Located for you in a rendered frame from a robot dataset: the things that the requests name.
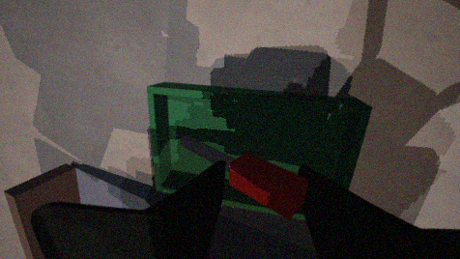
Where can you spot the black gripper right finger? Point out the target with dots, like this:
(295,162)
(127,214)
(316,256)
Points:
(345,226)

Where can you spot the red-headed stop pin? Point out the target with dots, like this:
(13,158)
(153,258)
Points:
(275,187)

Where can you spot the green tray floor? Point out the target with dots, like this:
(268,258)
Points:
(288,137)

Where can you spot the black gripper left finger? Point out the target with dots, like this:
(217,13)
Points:
(180,226)

